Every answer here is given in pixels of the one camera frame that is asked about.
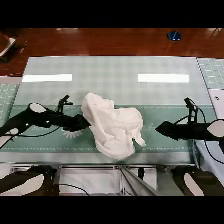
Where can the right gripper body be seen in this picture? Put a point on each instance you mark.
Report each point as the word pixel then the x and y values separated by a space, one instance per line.
pixel 170 130

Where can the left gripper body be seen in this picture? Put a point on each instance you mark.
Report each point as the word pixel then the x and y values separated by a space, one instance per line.
pixel 76 122

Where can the white shirt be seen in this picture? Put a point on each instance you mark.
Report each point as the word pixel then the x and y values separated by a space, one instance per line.
pixel 113 128

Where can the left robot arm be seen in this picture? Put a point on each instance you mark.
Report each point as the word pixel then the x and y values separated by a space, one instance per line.
pixel 20 120

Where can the light blue garment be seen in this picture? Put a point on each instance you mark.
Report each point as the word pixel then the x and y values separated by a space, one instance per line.
pixel 213 163

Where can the blue round object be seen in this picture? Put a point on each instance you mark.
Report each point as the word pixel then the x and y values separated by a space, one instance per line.
pixel 174 35

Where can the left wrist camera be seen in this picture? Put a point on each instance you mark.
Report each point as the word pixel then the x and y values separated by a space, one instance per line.
pixel 61 105

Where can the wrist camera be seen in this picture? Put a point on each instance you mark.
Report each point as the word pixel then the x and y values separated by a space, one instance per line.
pixel 61 105
pixel 191 106

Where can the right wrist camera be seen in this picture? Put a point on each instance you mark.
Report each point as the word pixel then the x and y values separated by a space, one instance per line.
pixel 191 106

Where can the silver frame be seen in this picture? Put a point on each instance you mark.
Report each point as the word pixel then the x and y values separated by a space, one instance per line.
pixel 136 185

